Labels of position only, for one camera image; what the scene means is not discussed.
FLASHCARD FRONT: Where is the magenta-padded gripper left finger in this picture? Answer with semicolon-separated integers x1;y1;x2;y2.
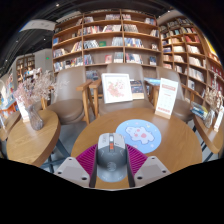
54;144;99;189

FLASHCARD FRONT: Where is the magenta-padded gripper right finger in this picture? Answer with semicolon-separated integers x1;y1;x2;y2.
125;144;172;188

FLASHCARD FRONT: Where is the grey computer mouse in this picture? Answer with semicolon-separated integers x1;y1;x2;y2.
96;132;128;183

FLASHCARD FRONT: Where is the round light blue mouse pad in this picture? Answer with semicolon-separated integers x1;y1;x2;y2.
115;118;163;154

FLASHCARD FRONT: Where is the oval wooden side table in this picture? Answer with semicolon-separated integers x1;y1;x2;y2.
6;109;71;168

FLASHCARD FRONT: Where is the glass vase with pink flowers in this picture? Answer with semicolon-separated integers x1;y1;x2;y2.
13;71;56;132

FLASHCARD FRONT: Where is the beige armchair with wooden arms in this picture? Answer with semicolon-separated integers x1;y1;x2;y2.
89;63;159;116
154;66;194;123
41;66;93;126

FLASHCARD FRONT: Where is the wooden table with dark legs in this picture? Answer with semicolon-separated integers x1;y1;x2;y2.
192;114;224;155

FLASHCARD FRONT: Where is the white and red standing sign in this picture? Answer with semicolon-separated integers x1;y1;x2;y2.
154;77;179;120

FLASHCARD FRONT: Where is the small white sign card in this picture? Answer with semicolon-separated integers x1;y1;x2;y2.
15;99;30;123
213;106;224;133

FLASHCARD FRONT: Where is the stack of books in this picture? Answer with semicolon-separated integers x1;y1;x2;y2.
190;101;209;120

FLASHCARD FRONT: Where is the glass vase with dried flowers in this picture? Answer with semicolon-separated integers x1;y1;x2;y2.
203;74;223;129

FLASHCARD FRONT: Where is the dark cover book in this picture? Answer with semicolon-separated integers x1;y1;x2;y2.
129;79;145;100

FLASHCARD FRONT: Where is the white framed pink flower picture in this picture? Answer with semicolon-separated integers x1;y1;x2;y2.
100;72;134;105

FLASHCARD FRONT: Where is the light blue book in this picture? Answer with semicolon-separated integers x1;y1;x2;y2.
143;77;162;86

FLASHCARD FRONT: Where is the distant wooden bookshelf unit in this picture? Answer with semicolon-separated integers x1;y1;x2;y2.
15;54;36;81

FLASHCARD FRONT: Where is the curved wooden bookshelf unit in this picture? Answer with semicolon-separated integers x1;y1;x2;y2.
158;19;224;108

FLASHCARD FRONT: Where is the wide wooden bookshelf unit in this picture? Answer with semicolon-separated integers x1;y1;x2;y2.
51;9;161;73

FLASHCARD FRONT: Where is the white hanging ceiling panel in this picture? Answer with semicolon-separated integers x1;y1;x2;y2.
19;19;57;33

